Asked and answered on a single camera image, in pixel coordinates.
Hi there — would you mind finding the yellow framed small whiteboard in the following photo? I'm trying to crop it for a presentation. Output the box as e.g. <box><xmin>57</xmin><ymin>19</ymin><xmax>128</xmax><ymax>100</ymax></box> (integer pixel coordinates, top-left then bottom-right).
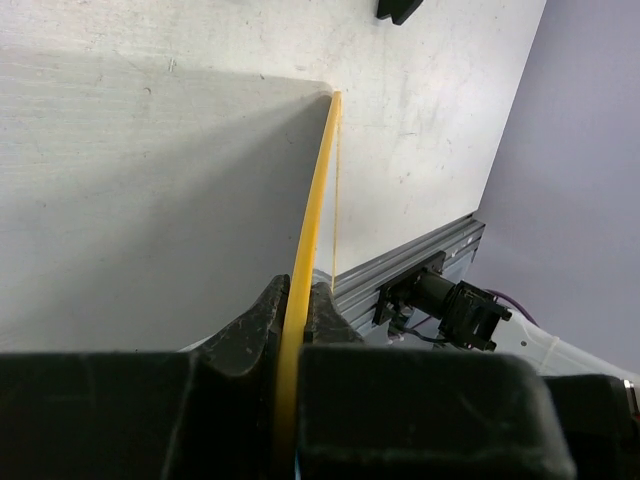
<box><xmin>270</xmin><ymin>91</ymin><xmax>343</xmax><ymax>479</ymax></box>

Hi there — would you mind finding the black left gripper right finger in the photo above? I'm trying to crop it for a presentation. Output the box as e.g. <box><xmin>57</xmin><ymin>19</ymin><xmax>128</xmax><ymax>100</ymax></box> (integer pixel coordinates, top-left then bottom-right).
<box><xmin>303</xmin><ymin>282</ymin><xmax>364</xmax><ymax>345</ymax></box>

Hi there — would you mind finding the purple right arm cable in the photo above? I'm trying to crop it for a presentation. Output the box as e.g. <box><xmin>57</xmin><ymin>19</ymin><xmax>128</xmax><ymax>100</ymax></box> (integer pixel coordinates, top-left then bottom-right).
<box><xmin>487</xmin><ymin>289</ymin><xmax>539</xmax><ymax>326</ymax></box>

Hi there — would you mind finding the black wire whiteboard stand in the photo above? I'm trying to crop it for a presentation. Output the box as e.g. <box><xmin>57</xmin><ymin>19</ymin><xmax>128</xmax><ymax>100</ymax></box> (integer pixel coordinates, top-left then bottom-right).
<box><xmin>375</xmin><ymin>0</ymin><xmax>423</xmax><ymax>26</ymax></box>

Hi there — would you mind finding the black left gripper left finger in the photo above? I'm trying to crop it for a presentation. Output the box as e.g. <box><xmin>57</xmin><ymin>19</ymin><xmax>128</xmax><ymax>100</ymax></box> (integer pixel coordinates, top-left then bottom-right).
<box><xmin>192</xmin><ymin>275</ymin><xmax>290</xmax><ymax>479</ymax></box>

